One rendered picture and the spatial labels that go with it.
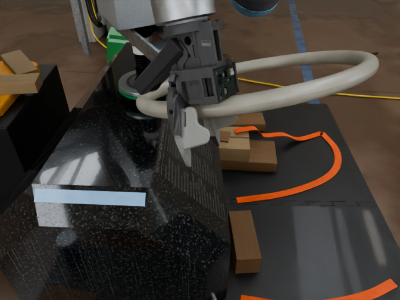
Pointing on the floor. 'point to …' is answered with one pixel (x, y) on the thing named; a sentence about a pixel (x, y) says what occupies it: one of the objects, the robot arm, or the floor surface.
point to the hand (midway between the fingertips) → (200, 150)
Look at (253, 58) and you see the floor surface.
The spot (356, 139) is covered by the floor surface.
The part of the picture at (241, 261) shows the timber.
